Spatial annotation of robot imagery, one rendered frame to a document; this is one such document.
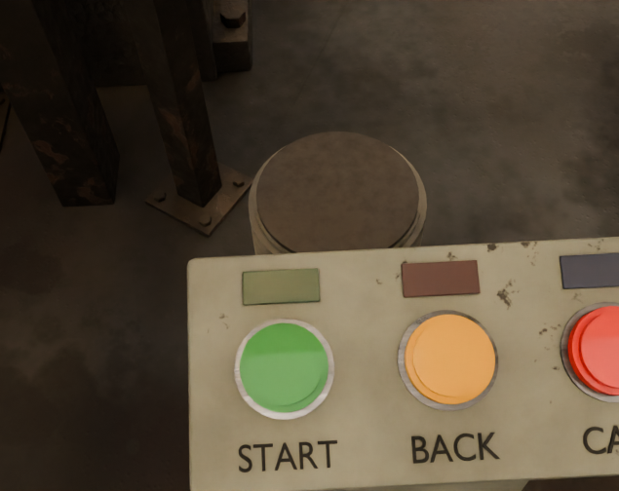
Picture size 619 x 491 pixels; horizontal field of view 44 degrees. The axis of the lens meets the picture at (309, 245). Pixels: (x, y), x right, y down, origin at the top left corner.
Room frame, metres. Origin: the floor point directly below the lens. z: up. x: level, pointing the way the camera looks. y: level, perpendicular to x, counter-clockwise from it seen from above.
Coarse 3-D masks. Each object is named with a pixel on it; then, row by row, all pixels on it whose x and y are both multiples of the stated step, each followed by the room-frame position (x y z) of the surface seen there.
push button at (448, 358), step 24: (432, 336) 0.15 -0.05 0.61; (456, 336) 0.15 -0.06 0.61; (480, 336) 0.15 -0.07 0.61; (408, 360) 0.14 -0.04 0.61; (432, 360) 0.14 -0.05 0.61; (456, 360) 0.14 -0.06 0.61; (480, 360) 0.14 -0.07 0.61; (432, 384) 0.13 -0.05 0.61; (456, 384) 0.13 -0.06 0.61; (480, 384) 0.13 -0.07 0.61
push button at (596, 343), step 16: (592, 320) 0.16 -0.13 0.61; (608, 320) 0.15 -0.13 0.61; (576, 336) 0.15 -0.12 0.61; (592, 336) 0.15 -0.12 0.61; (608, 336) 0.15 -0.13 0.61; (576, 352) 0.14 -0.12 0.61; (592, 352) 0.14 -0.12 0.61; (608, 352) 0.14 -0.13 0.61; (576, 368) 0.14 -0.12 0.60; (592, 368) 0.13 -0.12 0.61; (608, 368) 0.13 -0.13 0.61; (592, 384) 0.13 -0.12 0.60; (608, 384) 0.13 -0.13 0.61
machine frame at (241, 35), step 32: (64, 0) 0.94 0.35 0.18; (96, 0) 0.94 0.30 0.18; (192, 0) 0.94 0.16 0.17; (224, 0) 1.07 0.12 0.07; (96, 32) 0.94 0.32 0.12; (128, 32) 0.94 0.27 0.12; (192, 32) 0.94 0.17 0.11; (224, 32) 0.99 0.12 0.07; (96, 64) 0.94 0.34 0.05; (128, 64) 0.94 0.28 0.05; (224, 64) 0.96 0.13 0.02
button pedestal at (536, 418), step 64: (256, 256) 0.19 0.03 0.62; (320, 256) 0.19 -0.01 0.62; (384, 256) 0.19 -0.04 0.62; (448, 256) 0.19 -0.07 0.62; (512, 256) 0.19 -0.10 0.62; (192, 320) 0.17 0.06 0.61; (256, 320) 0.17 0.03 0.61; (320, 320) 0.16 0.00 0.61; (384, 320) 0.16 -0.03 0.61; (512, 320) 0.16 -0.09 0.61; (576, 320) 0.16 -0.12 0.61; (192, 384) 0.14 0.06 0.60; (384, 384) 0.14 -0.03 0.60; (512, 384) 0.13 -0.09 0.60; (576, 384) 0.13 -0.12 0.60; (192, 448) 0.11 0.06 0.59; (256, 448) 0.11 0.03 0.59; (320, 448) 0.11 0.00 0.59; (384, 448) 0.11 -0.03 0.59; (448, 448) 0.11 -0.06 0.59; (512, 448) 0.11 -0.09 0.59; (576, 448) 0.11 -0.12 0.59
